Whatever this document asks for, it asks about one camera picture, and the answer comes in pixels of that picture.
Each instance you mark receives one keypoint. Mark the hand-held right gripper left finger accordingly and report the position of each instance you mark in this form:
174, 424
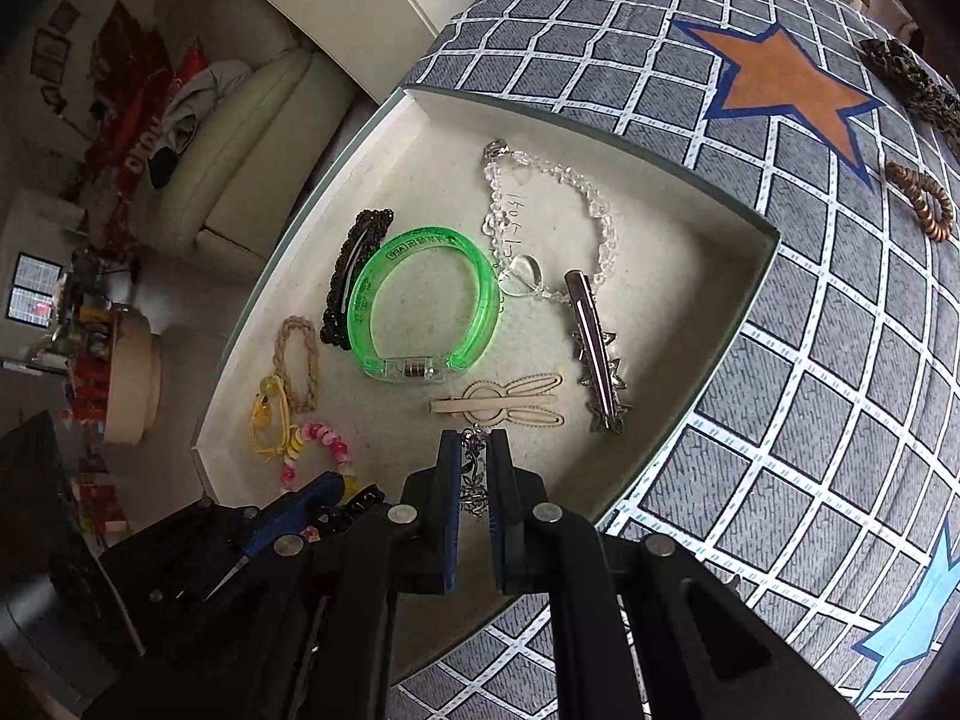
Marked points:
450, 517

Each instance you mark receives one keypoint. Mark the silver filigree charm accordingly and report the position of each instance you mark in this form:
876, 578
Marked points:
476, 480

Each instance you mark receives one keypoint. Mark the leopard print scrunchie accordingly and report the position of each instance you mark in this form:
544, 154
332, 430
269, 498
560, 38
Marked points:
907, 79

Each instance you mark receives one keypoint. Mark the grey grid star blanket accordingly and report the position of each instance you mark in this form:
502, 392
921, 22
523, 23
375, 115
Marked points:
825, 315

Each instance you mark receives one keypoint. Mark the cream sofa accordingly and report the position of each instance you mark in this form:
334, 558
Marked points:
247, 135

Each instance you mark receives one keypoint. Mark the black rhinestone hair clip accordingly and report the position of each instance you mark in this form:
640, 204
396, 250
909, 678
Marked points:
334, 307

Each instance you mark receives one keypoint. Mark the silver star alligator hair clip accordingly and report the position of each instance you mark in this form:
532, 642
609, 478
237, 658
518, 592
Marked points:
596, 360

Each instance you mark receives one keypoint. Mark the white jewelry box green rim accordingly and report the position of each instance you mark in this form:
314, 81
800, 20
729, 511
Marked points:
675, 255

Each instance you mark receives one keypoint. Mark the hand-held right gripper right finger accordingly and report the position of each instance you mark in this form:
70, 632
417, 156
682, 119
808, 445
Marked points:
499, 517

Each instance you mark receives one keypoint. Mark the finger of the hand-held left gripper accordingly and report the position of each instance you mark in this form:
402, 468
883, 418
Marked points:
296, 510

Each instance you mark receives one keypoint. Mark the cluttered side table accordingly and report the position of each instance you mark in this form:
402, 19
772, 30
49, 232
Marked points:
90, 307

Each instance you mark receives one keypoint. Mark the grey garment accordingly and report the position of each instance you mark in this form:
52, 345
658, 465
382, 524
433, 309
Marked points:
202, 97

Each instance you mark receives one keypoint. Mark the beige rabbit hair clip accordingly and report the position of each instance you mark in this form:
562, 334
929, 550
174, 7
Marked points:
480, 405

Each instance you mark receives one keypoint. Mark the red cloth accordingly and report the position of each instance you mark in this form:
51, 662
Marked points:
127, 90

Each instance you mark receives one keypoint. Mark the round beige ottoman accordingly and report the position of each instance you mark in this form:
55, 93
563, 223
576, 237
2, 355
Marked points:
135, 382

